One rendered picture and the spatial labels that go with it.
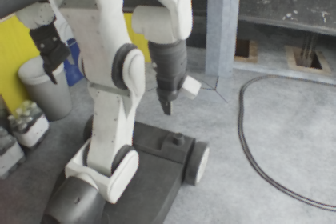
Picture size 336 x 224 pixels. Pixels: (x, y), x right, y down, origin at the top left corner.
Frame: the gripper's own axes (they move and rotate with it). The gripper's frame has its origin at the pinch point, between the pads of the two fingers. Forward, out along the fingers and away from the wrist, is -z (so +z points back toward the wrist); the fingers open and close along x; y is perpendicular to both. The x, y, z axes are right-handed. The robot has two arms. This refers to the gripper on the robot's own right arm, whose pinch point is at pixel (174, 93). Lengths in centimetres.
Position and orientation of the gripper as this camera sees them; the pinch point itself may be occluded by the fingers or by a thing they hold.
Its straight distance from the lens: 70.3
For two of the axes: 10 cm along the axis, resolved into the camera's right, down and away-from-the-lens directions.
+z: -1.2, -6.5, -7.5
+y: -9.2, -2.2, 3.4
